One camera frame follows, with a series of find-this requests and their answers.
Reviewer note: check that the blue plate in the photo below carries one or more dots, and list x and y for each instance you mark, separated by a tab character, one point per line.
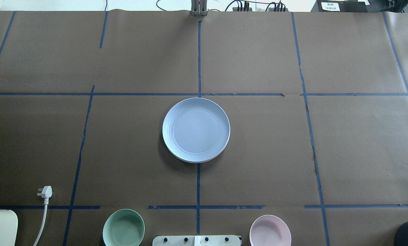
196	130

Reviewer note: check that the pink plate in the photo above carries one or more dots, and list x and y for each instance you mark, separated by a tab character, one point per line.
201	151

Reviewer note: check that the pink bowl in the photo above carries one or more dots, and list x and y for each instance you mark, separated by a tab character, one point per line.
269	230

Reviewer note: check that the green bowl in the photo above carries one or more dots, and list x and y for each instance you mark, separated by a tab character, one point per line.
124	227

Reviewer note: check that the black box with label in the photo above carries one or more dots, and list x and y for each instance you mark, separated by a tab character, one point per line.
339	6

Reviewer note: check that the white toaster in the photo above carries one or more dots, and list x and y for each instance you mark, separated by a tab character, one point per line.
8	227

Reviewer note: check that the aluminium camera post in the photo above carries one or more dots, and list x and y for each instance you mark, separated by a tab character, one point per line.
199	8

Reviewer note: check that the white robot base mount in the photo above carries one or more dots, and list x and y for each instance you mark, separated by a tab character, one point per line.
197	240

